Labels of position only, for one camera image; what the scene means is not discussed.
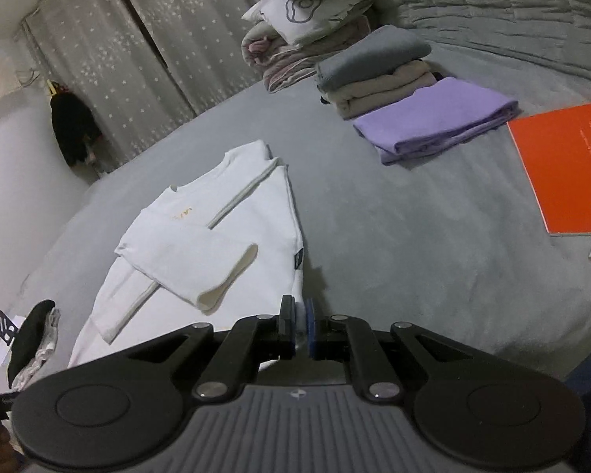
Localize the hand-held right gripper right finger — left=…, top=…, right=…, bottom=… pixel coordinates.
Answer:
left=303, top=298, right=466, bottom=401

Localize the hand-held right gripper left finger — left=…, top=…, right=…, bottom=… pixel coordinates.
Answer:
left=128, top=294, right=297, bottom=401

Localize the white sweatshirt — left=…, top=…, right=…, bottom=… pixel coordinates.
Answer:
left=69, top=139, right=306, bottom=385

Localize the pile of folded clothes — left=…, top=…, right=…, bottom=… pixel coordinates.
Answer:
left=241, top=0, right=377, bottom=45

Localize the black and white garment tag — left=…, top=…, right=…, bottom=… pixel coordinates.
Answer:
left=0, top=309, right=20, bottom=366

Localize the purple folded garment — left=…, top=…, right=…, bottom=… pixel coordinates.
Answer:
left=352, top=76, right=520, bottom=166

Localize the grey folded garment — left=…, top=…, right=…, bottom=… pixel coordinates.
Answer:
left=315, top=24, right=431, bottom=92

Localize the orange book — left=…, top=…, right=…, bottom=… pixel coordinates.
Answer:
left=507, top=100, right=591, bottom=236

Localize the grey patterned curtain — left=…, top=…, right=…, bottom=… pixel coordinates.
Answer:
left=15, top=0, right=271, bottom=173

